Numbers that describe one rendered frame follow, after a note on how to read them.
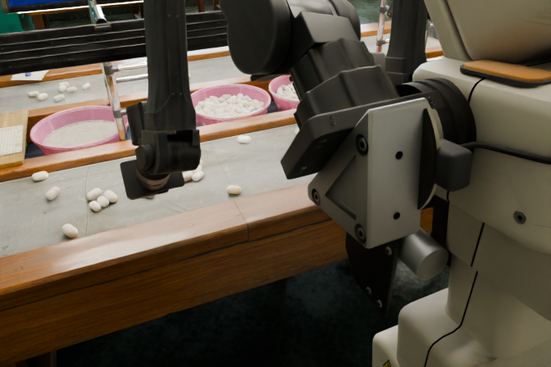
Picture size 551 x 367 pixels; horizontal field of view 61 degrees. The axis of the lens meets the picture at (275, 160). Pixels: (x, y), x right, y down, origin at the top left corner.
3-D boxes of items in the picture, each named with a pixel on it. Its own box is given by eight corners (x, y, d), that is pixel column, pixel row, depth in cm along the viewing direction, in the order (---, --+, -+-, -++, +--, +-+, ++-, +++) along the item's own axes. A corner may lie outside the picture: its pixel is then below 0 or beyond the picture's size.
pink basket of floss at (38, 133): (152, 142, 143) (147, 114, 138) (89, 187, 122) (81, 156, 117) (87, 126, 153) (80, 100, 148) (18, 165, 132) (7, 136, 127)
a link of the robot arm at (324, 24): (321, 57, 36) (368, 60, 39) (277, -41, 39) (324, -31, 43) (265, 119, 43) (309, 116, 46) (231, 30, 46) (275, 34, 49)
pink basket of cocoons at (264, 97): (288, 126, 151) (288, 99, 146) (223, 155, 136) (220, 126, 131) (235, 102, 168) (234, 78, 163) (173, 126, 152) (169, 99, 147)
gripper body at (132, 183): (119, 165, 83) (117, 156, 76) (175, 152, 86) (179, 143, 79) (127, 200, 82) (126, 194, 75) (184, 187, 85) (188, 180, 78)
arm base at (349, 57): (316, 136, 32) (451, 105, 36) (275, 41, 35) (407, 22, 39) (284, 181, 40) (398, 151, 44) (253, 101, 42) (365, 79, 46)
